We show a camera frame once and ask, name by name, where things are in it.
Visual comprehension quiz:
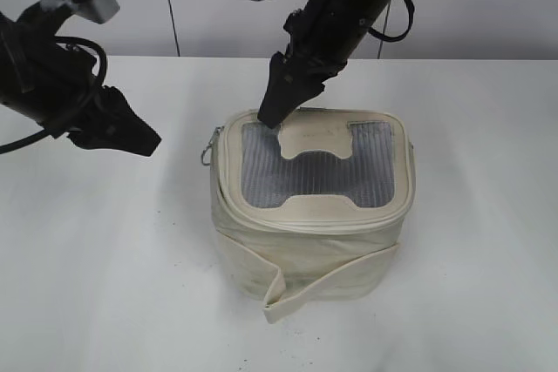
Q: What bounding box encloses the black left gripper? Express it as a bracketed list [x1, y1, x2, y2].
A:
[25, 36, 161, 157]

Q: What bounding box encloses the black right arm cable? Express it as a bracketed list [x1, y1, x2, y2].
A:
[368, 0, 415, 44]

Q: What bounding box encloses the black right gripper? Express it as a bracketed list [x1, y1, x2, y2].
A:
[257, 0, 391, 128]

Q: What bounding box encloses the cream canvas zipper bag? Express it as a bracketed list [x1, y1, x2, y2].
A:
[201, 108, 416, 323]

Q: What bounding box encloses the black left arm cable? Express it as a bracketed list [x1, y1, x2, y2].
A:
[0, 36, 109, 155]

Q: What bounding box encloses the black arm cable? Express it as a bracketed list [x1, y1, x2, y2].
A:
[368, 0, 415, 44]
[0, 36, 109, 155]

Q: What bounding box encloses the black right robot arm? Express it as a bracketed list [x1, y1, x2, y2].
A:
[269, 0, 414, 91]

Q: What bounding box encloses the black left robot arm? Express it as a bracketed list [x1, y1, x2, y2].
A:
[1, 8, 161, 157]

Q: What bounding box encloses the metal zipper pull ring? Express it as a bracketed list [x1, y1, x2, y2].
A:
[199, 126, 224, 167]

